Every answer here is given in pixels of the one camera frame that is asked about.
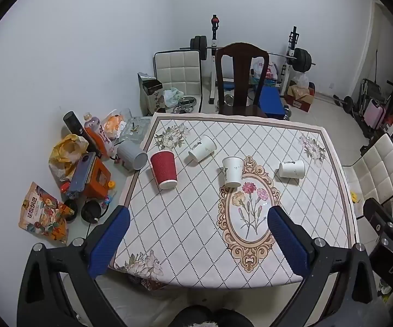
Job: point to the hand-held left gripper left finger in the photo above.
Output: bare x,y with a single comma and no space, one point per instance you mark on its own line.
109,242

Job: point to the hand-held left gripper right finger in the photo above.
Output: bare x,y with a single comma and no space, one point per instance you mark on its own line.
288,242

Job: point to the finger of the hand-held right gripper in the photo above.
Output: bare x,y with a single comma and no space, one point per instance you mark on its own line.
375,213

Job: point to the white paper cup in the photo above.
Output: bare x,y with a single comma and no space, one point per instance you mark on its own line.
291,169
233,172
201,148

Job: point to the red ribbed paper cup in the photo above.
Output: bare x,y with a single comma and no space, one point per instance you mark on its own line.
164,170

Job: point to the grey plastic cup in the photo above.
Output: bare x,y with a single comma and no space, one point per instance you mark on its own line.
132,155

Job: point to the small yellow toy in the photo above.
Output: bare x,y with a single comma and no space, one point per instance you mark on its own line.
355,197

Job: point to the black round lid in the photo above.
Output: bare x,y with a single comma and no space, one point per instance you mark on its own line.
69,206
91,211

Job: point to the white padded chair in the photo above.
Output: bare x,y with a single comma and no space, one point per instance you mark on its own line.
377,170
177,71

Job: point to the orange box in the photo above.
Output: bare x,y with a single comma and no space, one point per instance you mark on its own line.
99,177

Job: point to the blue-grey phone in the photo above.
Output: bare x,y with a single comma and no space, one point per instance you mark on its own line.
82,173

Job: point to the orange printed snack bag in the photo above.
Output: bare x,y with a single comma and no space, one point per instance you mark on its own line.
41,214

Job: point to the floral diamond-pattern tablecloth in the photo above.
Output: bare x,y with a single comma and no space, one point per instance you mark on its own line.
182,228

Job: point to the pink suitcase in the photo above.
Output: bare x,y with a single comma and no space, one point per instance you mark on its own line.
376,114

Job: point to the yellow plastic bag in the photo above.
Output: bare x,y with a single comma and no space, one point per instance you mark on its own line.
65,150

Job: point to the orange juice bottle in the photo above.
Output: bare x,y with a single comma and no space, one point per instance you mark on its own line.
95,133

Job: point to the black dumbbell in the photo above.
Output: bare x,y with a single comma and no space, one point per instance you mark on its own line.
344,102

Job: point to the clear glass ashtray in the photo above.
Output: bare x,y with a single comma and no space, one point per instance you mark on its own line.
133,129

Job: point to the clear bag of orange snacks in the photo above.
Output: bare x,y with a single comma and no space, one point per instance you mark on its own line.
113,124

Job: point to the black folded cart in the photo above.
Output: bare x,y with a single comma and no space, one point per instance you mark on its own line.
366,92

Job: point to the black cylinder flask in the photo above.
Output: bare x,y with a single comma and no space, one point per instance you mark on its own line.
75,124

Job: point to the brown cardboard box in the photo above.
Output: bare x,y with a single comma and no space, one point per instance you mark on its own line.
298,100

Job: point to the blue weight bench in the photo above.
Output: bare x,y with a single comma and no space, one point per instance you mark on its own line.
271,102

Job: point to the dark open cardboard box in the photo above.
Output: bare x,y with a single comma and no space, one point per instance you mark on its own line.
153,100

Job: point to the metal bowl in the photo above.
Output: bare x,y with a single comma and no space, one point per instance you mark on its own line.
184,104

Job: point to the pale green plastic bag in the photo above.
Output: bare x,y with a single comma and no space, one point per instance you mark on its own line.
172,97

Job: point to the barbell with black plates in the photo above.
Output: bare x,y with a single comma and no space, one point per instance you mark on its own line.
300,59

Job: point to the red and white plastic bag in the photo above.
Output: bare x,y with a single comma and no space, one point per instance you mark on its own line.
266,71

